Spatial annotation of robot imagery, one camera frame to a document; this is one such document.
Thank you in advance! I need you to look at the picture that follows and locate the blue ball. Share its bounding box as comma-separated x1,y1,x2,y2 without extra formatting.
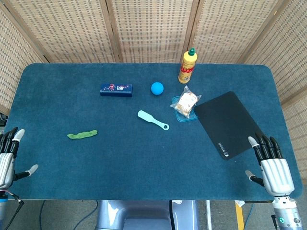
151,82,165,95

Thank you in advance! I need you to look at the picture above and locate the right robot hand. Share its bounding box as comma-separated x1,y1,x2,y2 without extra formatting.
245,132,295,198

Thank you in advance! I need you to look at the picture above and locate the clear bag of snacks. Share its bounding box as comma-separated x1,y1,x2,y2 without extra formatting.
170,85,202,119

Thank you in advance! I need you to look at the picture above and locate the yellow bottle with green cap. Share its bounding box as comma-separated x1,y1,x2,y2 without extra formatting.
178,47,198,84

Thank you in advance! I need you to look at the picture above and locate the dark blue printed box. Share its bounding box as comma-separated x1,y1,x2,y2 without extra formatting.
99,83,133,97

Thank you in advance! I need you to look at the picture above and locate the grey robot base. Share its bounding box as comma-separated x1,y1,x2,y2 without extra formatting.
95,200,200,230

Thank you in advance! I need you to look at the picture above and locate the woven folding screen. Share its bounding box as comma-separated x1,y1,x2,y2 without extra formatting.
0,0,307,185

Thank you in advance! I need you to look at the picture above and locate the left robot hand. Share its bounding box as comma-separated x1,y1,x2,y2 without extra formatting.
0,127,39,189

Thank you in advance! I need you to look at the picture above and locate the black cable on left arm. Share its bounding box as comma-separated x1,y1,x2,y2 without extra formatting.
6,191,24,208

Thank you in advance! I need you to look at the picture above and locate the blue floor cable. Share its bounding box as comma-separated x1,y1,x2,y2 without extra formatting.
40,200,99,230

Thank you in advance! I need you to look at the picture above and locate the blue square plastic lid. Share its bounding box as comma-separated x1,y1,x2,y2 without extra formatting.
172,95,199,123

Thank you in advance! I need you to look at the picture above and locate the black mouse pad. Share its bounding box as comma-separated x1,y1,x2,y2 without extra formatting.
193,91,264,161

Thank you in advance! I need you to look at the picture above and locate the light blue plastic spatula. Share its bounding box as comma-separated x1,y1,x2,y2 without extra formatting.
137,110,170,131

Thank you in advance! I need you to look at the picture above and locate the dark teal table mat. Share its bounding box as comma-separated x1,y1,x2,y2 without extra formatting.
4,63,303,201

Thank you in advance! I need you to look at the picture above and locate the white table leg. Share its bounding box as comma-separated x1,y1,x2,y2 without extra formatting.
205,200,212,230

